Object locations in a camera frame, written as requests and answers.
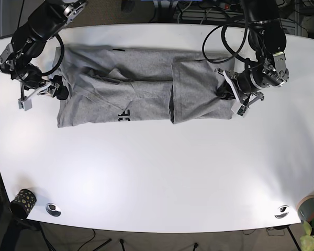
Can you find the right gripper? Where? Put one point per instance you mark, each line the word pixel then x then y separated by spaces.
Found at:
pixel 52 88

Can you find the grey tape roll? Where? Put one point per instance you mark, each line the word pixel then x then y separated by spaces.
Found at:
pixel 305 208

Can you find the left table cable grommet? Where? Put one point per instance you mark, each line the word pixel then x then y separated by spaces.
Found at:
pixel 53 210

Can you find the table cable grommet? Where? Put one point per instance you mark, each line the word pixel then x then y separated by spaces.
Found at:
pixel 53 210
pixel 282 212

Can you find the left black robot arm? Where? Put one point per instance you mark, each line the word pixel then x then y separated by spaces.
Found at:
pixel 262 53

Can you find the light grey T-shirt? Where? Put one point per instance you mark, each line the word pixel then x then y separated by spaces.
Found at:
pixel 128 84

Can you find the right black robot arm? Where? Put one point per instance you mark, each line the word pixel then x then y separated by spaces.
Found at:
pixel 29 41

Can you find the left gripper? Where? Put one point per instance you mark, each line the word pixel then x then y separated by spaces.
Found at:
pixel 240 88

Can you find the black gold-dotted cup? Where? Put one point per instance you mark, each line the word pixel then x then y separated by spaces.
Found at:
pixel 23 203

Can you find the right table cable grommet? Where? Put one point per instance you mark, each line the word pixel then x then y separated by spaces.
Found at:
pixel 282 212

